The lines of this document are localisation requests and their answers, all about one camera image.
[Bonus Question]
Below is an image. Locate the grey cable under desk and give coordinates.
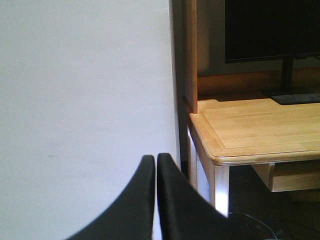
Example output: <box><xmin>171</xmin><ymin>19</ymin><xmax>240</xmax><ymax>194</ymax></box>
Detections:
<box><xmin>228</xmin><ymin>211</ymin><xmax>278</xmax><ymax>240</ymax></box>

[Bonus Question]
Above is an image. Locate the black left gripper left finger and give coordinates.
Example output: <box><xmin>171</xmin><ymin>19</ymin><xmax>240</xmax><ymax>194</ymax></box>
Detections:
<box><xmin>69</xmin><ymin>155</ymin><xmax>155</xmax><ymax>240</ymax></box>

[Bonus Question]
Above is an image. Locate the black keyboard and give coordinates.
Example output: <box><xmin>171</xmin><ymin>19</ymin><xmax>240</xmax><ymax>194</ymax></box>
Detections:
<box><xmin>271</xmin><ymin>93</ymin><xmax>320</xmax><ymax>105</ymax></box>

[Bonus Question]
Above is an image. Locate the black computer monitor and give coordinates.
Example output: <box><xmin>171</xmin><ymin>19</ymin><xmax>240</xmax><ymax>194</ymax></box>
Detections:
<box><xmin>224</xmin><ymin>0</ymin><xmax>320</xmax><ymax>97</ymax></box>

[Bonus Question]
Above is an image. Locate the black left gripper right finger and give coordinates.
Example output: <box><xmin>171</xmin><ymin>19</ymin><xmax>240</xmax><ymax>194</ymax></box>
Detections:
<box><xmin>157</xmin><ymin>153</ymin><xmax>250</xmax><ymax>240</ymax></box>

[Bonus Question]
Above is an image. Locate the light wooden desk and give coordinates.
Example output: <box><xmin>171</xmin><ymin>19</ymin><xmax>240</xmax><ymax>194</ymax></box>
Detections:
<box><xmin>182</xmin><ymin>0</ymin><xmax>320</xmax><ymax>216</ymax></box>

